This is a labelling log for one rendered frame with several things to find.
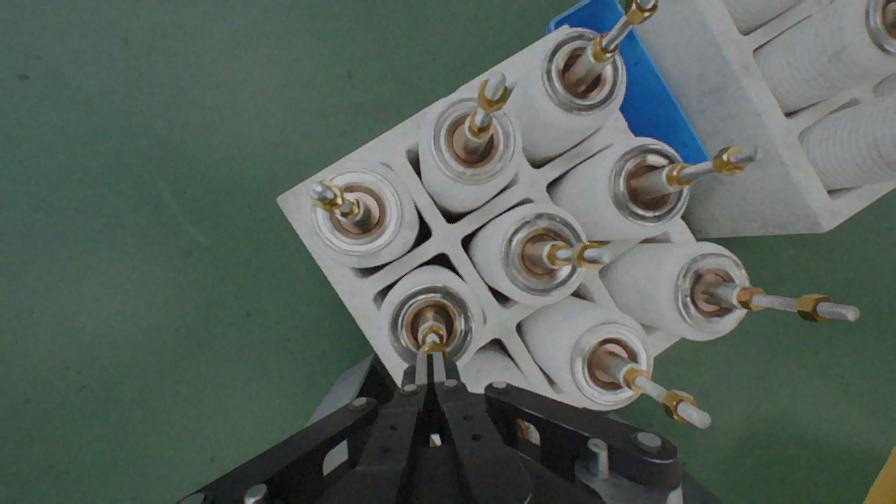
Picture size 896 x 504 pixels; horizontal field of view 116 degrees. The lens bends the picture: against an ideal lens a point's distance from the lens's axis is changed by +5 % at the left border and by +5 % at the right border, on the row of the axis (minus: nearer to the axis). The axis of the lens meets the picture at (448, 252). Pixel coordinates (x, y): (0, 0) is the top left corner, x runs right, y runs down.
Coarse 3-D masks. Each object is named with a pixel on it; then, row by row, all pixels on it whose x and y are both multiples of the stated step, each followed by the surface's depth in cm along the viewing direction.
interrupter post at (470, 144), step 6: (468, 120) 22; (462, 132) 23; (468, 132) 22; (462, 138) 23; (468, 138) 22; (474, 138) 22; (480, 138) 22; (486, 138) 22; (462, 144) 24; (468, 144) 23; (474, 144) 23; (480, 144) 23; (468, 150) 24; (474, 150) 24; (480, 150) 24
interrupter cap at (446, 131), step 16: (448, 112) 24; (464, 112) 24; (496, 112) 25; (432, 128) 24; (448, 128) 24; (496, 128) 25; (512, 128) 25; (432, 144) 24; (448, 144) 24; (496, 144) 25; (512, 144) 25; (448, 160) 24; (464, 160) 25; (480, 160) 25; (496, 160) 25; (448, 176) 24; (464, 176) 25; (480, 176) 25; (496, 176) 25
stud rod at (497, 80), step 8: (496, 72) 16; (488, 80) 16; (496, 80) 16; (504, 80) 16; (488, 88) 16; (496, 88) 16; (488, 96) 17; (496, 96) 17; (480, 112) 19; (480, 120) 20; (488, 120) 20
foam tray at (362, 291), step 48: (528, 48) 32; (384, 144) 31; (576, 144) 39; (288, 192) 31; (528, 192) 32; (432, 240) 32; (624, 240) 33; (672, 240) 34; (336, 288) 31; (384, 288) 39; (480, 288) 32; (576, 288) 36; (672, 336) 34
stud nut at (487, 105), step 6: (480, 84) 17; (486, 84) 17; (480, 90) 17; (504, 90) 17; (480, 96) 17; (504, 96) 17; (480, 102) 17; (486, 102) 17; (492, 102) 17; (498, 102) 17; (504, 102) 17; (486, 108) 17; (492, 108) 17; (498, 108) 18
